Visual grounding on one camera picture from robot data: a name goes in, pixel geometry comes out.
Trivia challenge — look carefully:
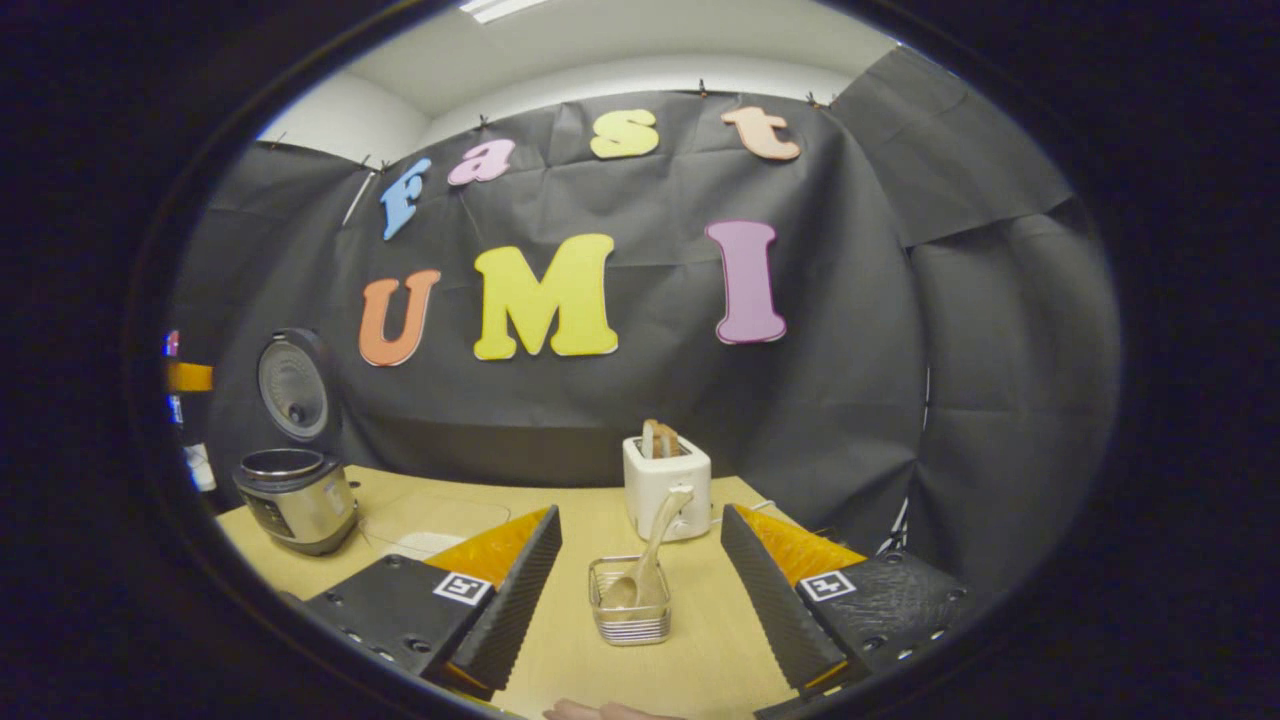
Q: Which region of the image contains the computer monitor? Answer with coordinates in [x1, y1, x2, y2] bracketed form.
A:
[163, 328, 187, 426]

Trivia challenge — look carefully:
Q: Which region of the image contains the wooden spoon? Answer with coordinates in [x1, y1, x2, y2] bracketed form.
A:
[602, 485, 694, 611]

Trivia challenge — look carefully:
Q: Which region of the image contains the black backdrop cloth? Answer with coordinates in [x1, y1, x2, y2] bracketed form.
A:
[175, 45, 1121, 591]

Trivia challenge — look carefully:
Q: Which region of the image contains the ceiling light panel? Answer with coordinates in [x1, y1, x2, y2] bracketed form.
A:
[460, 0, 551, 25]

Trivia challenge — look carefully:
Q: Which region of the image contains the metal wire chopstick holder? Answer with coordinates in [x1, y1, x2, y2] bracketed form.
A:
[588, 556, 673, 646]

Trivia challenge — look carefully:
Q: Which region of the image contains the white toaster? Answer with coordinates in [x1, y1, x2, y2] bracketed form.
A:
[622, 435, 713, 543]

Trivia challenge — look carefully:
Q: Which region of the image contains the silver black rice cooker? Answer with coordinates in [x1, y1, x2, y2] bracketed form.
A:
[233, 328, 359, 557]

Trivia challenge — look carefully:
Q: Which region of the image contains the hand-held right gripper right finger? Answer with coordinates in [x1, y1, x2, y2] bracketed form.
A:
[720, 503, 976, 701]

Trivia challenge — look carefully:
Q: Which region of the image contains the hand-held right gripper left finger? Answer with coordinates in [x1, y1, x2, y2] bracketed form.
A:
[300, 504, 563, 701]

